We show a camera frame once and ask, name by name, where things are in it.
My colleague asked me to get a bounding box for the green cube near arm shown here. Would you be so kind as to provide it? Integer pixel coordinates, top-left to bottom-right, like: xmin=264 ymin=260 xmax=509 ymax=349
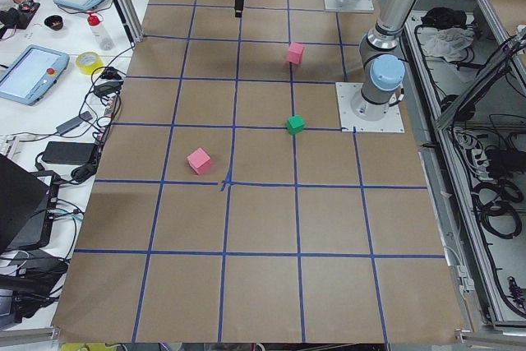
xmin=286 ymin=114 xmax=305 ymax=136

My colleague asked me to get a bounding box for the pink cube centre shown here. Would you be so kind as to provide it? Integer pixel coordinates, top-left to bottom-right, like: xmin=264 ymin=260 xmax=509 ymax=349
xmin=286 ymin=42 xmax=305 ymax=65

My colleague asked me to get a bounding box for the pink cube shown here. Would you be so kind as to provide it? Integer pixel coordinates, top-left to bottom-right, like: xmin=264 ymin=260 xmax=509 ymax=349
xmin=187 ymin=147 xmax=213 ymax=175
xmin=286 ymin=42 xmax=305 ymax=65

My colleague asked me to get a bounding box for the red cap squeeze bottle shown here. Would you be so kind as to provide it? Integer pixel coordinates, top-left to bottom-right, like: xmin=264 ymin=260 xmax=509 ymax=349
xmin=87 ymin=12 xmax=114 ymax=51

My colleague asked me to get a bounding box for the yellow tape roll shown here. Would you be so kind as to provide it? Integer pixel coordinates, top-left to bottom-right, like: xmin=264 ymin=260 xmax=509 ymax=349
xmin=76 ymin=51 xmax=104 ymax=76

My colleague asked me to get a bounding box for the pink cube far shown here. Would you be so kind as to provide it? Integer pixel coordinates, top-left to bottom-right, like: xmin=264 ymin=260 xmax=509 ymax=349
xmin=187 ymin=147 xmax=213 ymax=175

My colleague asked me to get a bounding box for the black bowl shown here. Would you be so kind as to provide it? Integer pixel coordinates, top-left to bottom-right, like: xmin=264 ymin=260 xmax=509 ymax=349
xmin=44 ymin=15 xmax=64 ymax=31

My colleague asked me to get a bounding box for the white cloth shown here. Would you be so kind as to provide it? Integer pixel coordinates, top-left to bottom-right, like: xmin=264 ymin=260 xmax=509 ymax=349
xmin=422 ymin=28 xmax=475 ymax=62

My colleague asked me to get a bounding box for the teach pendant near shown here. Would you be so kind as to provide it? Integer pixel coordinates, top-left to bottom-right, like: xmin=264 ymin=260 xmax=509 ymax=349
xmin=1 ymin=45 xmax=70 ymax=105

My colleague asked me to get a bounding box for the black power adapter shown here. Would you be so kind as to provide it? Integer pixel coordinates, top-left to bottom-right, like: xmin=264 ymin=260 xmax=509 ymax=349
xmin=42 ymin=141 xmax=96 ymax=165

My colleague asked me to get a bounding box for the black laptop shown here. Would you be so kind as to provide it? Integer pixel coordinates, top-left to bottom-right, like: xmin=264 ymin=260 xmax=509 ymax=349
xmin=1 ymin=156 xmax=59 ymax=253

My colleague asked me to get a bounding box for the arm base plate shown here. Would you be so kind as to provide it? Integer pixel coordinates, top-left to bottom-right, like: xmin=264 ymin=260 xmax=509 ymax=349
xmin=324 ymin=0 xmax=374 ymax=13
xmin=335 ymin=82 xmax=404 ymax=133

